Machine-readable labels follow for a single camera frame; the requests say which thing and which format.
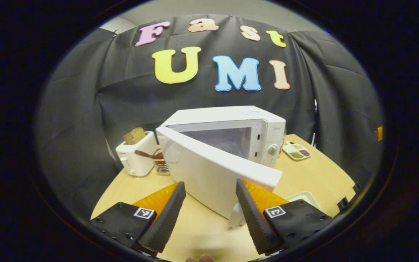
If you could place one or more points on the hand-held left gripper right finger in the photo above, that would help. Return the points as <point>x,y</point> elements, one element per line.
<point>255,218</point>

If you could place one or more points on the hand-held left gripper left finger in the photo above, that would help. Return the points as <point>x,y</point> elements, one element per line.
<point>164,218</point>

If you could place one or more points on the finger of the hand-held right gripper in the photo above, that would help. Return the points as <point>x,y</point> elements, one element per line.
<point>380,133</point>

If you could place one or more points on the white microwave oven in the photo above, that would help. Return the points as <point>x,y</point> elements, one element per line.
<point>209,171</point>

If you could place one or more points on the pale rectangular food plate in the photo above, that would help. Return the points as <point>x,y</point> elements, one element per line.
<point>304,198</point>

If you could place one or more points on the black table edge clamp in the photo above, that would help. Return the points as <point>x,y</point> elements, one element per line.
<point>342,203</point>
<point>356,187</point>

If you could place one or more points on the white toaster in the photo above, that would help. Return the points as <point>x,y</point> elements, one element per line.
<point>136,160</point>

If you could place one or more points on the brown curved utensil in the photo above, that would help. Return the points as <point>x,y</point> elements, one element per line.
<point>147,154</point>

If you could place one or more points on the white divided condiment dish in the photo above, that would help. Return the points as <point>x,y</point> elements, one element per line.
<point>296,151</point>

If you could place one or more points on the brown bread slice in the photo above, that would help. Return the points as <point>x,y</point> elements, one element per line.
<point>135,135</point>

